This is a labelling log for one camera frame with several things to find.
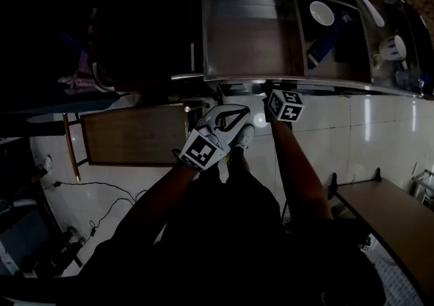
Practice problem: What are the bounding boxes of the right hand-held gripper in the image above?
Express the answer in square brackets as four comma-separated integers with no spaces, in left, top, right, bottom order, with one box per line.
[263,88,305,123]

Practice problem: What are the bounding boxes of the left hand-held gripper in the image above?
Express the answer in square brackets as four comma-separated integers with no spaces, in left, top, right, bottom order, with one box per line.
[178,104,252,172]

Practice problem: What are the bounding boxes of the low brown wooden table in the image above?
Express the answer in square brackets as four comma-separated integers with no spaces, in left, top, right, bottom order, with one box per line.
[80,102,191,167]

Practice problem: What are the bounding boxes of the person's left forearm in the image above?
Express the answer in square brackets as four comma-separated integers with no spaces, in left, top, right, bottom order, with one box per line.
[115,161,201,241]

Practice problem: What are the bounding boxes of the person's right forearm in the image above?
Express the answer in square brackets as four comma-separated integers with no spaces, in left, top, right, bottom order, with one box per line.
[269,117,335,221]

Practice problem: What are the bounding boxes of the blue rectangular box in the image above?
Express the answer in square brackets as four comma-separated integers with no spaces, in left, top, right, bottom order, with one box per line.
[306,14,354,70]

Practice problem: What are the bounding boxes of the white bowl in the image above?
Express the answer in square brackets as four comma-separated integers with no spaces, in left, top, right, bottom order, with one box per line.
[309,0,336,27]

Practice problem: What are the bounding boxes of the white striped mug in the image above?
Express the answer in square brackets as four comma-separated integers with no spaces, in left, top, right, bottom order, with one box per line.
[378,34,408,71]

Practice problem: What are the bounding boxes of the blue glassware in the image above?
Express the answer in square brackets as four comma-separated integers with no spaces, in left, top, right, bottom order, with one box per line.
[394,68,425,94]

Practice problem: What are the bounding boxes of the person's black clothing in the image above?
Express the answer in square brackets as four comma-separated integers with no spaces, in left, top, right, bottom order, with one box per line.
[74,161,387,306]

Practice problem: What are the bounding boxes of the white long spoon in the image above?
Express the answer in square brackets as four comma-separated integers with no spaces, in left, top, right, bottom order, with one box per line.
[348,0,386,28]

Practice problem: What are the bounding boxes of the white patterned mat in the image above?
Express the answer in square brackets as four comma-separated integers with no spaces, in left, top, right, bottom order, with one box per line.
[364,233,425,306]

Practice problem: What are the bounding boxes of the grey storage box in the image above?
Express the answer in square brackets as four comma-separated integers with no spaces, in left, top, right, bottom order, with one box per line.
[0,208,56,277]

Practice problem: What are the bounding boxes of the wooden handle bar brass ends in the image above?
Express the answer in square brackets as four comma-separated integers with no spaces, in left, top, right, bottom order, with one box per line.
[62,112,82,183]

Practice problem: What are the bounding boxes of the chrome wire rack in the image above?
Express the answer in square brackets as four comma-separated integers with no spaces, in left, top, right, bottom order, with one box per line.
[411,161,434,211]

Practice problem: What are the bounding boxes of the black looped cable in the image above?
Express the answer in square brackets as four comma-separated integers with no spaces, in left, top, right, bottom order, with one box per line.
[88,197,137,238]

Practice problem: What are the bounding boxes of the black power cable with plug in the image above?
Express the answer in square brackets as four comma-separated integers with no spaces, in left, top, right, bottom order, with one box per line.
[43,180,147,204]

